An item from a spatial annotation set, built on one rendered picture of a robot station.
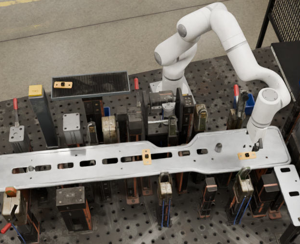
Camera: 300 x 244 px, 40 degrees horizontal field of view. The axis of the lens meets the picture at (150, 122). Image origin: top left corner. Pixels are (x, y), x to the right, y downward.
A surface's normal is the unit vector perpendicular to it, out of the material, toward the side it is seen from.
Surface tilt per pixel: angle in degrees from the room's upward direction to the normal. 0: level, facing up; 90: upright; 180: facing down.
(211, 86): 0
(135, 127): 90
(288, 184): 0
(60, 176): 0
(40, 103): 90
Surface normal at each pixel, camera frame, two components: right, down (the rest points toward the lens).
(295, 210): 0.00, -0.59
